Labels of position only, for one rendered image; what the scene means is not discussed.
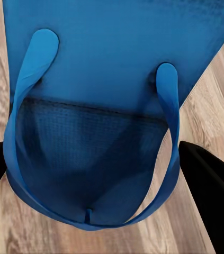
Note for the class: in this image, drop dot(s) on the sandal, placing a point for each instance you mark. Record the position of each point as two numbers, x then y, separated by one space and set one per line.
94 87

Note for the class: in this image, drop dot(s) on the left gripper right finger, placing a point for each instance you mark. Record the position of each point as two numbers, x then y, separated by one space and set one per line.
204 173

